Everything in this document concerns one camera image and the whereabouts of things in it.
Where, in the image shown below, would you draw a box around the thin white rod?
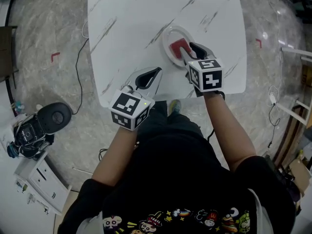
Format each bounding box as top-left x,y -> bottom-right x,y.
72,167 -> 94,175

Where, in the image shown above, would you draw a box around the cardboard box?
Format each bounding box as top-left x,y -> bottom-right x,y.
288,158 -> 312,197

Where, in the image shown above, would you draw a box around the white floor cable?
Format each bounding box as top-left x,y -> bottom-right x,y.
267,0 -> 285,107

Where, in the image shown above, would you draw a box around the person's left forearm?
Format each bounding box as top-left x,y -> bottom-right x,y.
91,125 -> 140,188

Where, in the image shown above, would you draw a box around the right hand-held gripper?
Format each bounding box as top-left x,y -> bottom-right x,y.
179,41 -> 225,98

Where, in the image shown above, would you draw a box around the black floor cable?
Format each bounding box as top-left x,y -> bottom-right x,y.
72,38 -> 90,116
267,104 -> 281,149

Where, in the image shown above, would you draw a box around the black device with cables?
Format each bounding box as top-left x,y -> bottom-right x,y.
6,113 -> 56,159

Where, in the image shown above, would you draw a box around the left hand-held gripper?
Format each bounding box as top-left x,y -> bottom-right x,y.
109,66 -> 163,131

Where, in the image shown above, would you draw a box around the white marble table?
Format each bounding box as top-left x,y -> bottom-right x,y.
87,0 -> 247,108

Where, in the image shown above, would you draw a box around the red block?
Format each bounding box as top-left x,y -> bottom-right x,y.
170,38 -> 190,59

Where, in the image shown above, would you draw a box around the person's black trousers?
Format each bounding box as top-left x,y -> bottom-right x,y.
137,101 -> 204,144

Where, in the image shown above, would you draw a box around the person's right forearm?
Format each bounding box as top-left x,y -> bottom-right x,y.
203,91 -> 257,173

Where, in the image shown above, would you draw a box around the person's black printed shirt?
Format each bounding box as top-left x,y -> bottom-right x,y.
57,130 -> 297,234

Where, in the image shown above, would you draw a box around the brown wooden cabinet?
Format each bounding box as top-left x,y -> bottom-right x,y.
0,25 -> 19,83

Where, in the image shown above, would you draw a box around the white drawer cabinet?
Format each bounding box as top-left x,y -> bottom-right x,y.
14,152 -> 72,216

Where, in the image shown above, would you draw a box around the white frame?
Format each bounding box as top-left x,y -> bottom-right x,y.
276,47 -> 312,127

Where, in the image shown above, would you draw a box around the person's right shoe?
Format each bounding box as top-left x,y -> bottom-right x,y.
167,99 -> 182,117

